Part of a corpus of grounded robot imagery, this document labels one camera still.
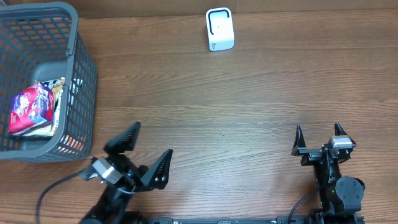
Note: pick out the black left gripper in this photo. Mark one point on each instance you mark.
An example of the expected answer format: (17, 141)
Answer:
(133, 177)

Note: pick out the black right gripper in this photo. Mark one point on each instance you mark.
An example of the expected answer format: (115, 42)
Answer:
(310, 155)

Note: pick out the dark grey plastic basket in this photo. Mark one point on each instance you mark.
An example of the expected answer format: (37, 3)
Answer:
(40, 42)

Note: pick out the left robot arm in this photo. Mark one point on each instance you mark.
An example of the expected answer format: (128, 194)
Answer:
(109, 208)

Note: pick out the white barcode scanner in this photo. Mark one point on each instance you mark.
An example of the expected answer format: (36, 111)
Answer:
(219, 24)

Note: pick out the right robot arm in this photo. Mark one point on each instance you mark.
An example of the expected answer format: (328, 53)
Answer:
(340, 196)

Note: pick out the yellow wet wipes pack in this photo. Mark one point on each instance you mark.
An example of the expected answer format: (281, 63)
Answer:
(49, 130)

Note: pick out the red purple pad package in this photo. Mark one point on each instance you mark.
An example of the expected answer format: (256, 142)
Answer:
(32, 108)

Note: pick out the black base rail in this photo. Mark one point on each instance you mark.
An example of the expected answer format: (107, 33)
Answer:
(278, 220)

